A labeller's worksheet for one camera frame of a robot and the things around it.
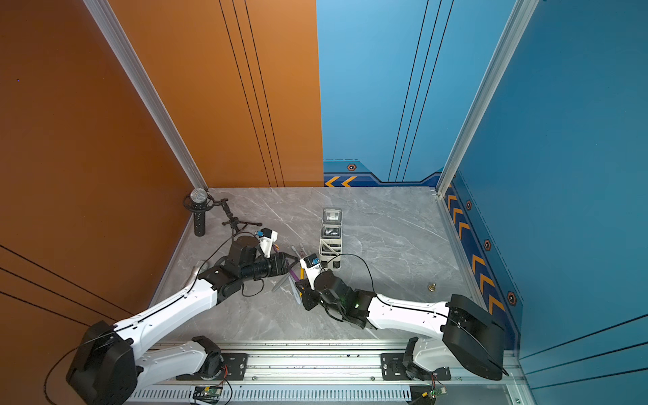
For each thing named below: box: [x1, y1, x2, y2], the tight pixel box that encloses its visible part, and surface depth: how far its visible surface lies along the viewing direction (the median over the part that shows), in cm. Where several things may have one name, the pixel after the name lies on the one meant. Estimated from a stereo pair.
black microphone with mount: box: [183, 188, 215, 238], surface depth 88 cm
